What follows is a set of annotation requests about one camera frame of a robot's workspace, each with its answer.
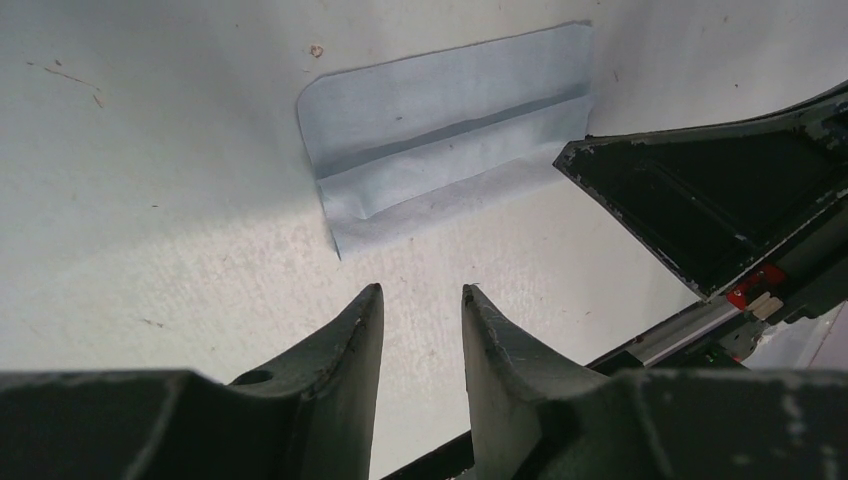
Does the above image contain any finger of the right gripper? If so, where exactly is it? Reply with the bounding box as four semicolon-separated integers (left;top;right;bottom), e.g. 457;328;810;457
554;85;847;299

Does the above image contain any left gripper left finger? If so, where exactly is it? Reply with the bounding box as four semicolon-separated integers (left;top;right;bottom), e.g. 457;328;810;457
1;284;384;479

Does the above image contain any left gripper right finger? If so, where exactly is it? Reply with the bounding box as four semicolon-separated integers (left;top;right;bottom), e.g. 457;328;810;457
462;285;847;479

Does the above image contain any light blue cleaning cloth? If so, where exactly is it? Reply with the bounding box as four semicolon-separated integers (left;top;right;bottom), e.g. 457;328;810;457
296;21;594;259

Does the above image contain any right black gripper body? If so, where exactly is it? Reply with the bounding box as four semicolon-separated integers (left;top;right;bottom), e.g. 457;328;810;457
588;200;847;371

